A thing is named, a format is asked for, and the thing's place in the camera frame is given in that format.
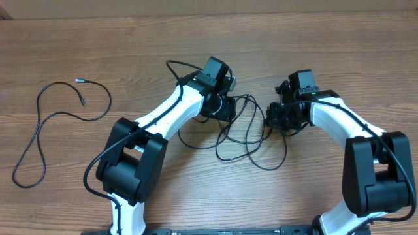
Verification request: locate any black cable bundle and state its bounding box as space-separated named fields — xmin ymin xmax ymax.
xmin=177 ymin=93 xmax=288 ymax=172

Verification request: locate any separated black usb cable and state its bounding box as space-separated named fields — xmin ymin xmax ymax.
xmin=12 ymin=78 xmax=112 ymax=189

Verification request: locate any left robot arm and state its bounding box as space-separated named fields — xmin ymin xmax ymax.
xmin=95 ymin=57 xmax=236 ymax=234

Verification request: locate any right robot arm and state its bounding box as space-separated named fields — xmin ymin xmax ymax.
xmin=266 ymin=70 xmax=417 ymax=234

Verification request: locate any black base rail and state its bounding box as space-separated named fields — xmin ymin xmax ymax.
xmin=81 ymin=224 xmax=372 ymax=235

